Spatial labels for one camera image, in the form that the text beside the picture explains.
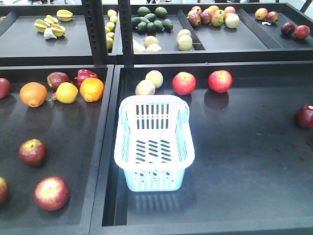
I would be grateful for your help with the light blue plastic basket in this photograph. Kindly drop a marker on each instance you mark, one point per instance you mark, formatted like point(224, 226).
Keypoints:
point(153, 142)

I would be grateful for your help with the pale peach front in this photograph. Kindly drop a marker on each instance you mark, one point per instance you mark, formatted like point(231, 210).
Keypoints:
point(145, 87)

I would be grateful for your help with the pale peach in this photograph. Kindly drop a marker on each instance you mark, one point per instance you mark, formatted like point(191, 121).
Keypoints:
point(145, 87)
point(156, 77)

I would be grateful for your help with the black wooden produce stand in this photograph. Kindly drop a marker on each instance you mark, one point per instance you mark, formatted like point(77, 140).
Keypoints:
point(253, 168)

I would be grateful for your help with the pale peach rear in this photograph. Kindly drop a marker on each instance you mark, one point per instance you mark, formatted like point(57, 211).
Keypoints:
point(156, 77)

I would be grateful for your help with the red apple centre back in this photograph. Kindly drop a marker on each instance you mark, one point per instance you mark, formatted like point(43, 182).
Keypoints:
point(184, 83)

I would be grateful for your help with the orange right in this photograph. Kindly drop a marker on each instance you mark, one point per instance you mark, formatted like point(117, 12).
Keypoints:
point(92, 89)

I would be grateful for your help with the orange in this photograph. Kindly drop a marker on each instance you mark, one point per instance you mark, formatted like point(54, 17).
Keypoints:
point(92, 89)
point(33, 94)

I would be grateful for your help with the red apple right back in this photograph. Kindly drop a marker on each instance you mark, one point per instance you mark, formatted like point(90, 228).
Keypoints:
point(220, 81)

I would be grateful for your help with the red bell pepper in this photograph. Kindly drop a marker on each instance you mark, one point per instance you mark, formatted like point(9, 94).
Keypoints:
point(83, 74)

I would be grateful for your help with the yellow lemon fruit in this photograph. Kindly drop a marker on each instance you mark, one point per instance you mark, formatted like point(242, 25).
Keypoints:
point(66, 93)

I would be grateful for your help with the dark red apple back left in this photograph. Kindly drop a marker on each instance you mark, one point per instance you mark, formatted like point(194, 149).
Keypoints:
point(54, 79)

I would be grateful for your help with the dark red apple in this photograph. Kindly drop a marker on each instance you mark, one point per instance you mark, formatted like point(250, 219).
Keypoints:
point(304, 117)
point(33, 152)
point(54, 79)

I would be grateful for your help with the orange left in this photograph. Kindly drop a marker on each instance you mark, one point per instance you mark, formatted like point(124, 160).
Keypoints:
point(33, 94)

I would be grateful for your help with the dark red apple left middle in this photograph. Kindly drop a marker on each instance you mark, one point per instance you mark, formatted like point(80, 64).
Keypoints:
point(33, 152)

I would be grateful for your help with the red apple left front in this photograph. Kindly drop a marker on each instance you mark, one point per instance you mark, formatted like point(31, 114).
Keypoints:
point(51, 193)

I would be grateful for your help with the white garlic bulb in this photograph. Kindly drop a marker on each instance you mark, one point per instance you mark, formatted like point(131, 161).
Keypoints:
point(48, 34)

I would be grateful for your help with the yellow starfruit rear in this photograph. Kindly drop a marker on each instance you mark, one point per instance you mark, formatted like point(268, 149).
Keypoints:
point(64, 15)

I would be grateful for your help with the dark red apple far right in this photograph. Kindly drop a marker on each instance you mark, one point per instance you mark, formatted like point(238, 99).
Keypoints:
point(304, 117)

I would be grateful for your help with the red apple edge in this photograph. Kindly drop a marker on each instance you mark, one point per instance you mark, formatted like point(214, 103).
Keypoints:
point(5, 87)
point(4, 190)

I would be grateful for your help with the red apple bottom left edge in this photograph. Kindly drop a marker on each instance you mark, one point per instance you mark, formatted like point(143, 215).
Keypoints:
point(4, 190)

